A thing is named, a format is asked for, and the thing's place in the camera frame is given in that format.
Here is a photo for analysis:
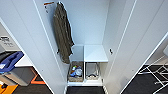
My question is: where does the white wardrobe shelf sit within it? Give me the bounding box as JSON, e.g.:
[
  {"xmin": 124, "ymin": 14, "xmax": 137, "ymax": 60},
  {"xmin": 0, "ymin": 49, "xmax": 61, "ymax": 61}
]
[{"xmin": 82, "ymin": 43, "xmax": 110, "ymax": 64}]

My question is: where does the white wardrobe body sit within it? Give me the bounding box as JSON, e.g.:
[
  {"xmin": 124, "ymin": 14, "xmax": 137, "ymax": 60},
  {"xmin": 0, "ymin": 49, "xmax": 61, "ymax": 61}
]
[{"xmin": 32, "ymin": 0, "xmax": 138, "ymax": 94}]

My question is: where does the grey clutter on wardrobe bottom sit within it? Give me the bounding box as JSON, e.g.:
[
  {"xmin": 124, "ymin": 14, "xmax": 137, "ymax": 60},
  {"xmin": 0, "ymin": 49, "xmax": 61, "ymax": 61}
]
[{"xmin": 67, "ymin": 61, "xmax": 85, "ymax": 83}]

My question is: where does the white clothes hanger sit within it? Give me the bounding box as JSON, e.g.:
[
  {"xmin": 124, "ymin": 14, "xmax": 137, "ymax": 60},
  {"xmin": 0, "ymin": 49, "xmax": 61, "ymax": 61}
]
[{"xmin": 57, "ymin": 0, "xmax": 65, "ymax": 8}]

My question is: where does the orange and white warning sticker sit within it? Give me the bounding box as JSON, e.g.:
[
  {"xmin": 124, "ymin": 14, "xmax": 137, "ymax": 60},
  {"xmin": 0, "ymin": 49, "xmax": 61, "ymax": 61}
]
[{"xmin": 43, "ymin": 1, "xmax": 55, "ymax": 15}]

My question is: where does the white flat board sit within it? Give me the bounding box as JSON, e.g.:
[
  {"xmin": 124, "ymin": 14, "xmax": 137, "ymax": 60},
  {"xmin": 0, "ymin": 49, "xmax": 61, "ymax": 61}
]
[{"xmin": 14, "ymin": 53, "xmax": 35, "ymax": 69}]

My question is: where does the grey bin body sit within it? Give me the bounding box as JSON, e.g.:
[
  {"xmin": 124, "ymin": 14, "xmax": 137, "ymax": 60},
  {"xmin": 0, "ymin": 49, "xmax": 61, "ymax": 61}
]
[{"xmin": 2, "ymin": 66, "xmax": 35, "ymax": 88}]

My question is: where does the blue bin lid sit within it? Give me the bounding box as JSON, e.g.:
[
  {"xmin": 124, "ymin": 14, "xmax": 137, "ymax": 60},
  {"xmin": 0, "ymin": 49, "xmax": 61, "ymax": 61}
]
[{"xmin": 0, "ymin": 50, "xmax": 25, "ymax": 75}]

